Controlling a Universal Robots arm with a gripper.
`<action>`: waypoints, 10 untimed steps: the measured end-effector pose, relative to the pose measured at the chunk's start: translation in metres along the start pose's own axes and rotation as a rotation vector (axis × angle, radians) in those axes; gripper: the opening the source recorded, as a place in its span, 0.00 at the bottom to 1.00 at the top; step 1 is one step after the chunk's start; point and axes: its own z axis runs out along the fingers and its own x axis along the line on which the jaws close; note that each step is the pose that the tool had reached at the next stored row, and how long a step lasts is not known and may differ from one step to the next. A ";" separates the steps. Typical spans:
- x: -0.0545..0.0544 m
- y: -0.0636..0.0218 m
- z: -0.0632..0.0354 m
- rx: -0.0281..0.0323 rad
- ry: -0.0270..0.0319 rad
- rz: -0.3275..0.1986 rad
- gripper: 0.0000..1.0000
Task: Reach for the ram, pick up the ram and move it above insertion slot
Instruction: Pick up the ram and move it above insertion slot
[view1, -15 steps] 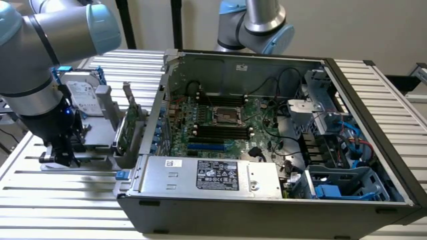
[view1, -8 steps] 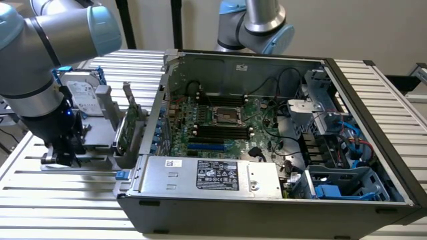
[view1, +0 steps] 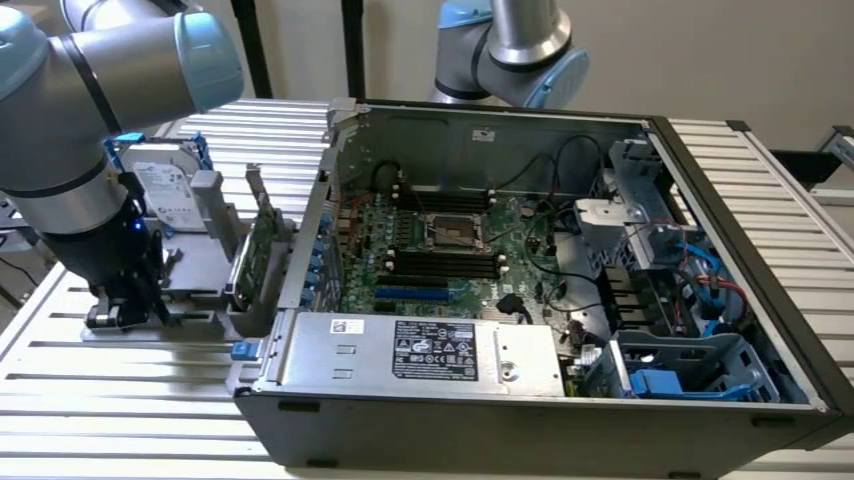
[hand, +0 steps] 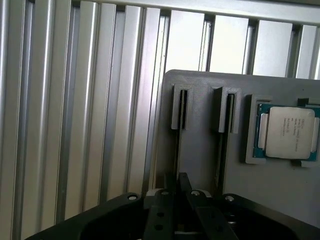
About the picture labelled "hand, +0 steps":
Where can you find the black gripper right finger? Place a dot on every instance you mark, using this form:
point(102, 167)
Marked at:
point(200, 215)

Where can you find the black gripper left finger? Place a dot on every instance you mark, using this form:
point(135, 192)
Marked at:
point(160, 220)

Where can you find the grey printed parts rack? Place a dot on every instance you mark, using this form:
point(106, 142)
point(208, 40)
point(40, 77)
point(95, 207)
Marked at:
point(262, 180)

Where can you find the silver CPU on green board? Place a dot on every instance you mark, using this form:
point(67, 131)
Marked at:
point(287, 132)

